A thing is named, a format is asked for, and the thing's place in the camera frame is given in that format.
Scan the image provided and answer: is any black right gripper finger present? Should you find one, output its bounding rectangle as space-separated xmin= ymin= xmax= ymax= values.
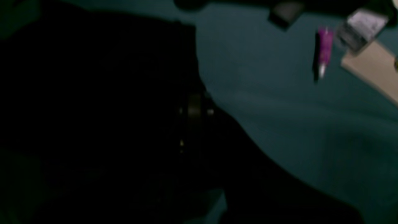
xmin=183 ymin=93 xmax=364 ymax=224

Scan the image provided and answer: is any black printed t-shirt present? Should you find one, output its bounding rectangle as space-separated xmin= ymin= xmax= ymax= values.
xmin=1 ymin=0 xmax=220 ymax=224

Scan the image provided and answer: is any teal table cloth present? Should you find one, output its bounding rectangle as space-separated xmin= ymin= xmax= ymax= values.
xmin=71 ymin=0 xmax=398 ymax=224

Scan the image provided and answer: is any pink glue tube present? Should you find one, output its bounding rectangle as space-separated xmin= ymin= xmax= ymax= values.
xmin=316 ymin=27 xmax=334 ymax=78

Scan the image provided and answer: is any white paper sheet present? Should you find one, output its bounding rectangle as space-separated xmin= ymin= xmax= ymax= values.
xmin=341 ymin=40 xmax=398 ymax=106

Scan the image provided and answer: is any white packaged card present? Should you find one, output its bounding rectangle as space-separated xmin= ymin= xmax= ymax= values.
xmin=335 ymin=8 xmax=389 ymax=55

